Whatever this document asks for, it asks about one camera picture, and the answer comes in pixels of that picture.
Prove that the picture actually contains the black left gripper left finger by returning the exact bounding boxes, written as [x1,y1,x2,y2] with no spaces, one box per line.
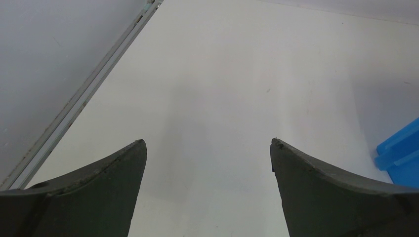
[0,140,147,237]

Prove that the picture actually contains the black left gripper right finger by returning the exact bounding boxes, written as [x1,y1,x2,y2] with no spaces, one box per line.
[270,138,419,237]

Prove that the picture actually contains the blue plastic bin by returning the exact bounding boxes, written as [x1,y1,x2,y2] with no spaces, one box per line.
[374,118,419,188]

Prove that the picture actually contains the aluminium frame rail left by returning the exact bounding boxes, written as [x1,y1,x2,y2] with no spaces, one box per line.
[0,0,161,191]

